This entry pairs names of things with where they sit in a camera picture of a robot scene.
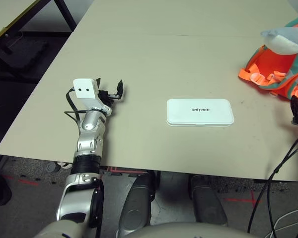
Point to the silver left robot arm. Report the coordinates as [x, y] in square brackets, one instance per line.
[89, 146]

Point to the side table with black frame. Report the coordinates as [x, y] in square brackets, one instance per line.
[5, 15]

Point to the grey right robot leg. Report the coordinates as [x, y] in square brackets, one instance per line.
[208, 203]

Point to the grey robot torso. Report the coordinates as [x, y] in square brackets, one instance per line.
[183, 230]

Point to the grey white plush toy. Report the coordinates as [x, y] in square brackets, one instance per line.
[285, 42]

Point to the grey left robot leg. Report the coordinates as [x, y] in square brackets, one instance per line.
[136, 203]

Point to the white Unitree pencil case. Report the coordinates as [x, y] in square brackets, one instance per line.
[188, 116]

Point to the black floor mat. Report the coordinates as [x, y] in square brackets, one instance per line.
[22, 54]

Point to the teal and orange backpack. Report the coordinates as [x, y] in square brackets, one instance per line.
[270, 64]

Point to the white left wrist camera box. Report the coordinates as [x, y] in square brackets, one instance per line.
[84, 89]

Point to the grey table caster wheel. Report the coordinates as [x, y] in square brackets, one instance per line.
[51, 167]

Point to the grey robot leg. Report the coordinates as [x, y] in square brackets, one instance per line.
[208, 203]
[136, 203]

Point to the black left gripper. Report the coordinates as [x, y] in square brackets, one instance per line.
[104, 95]

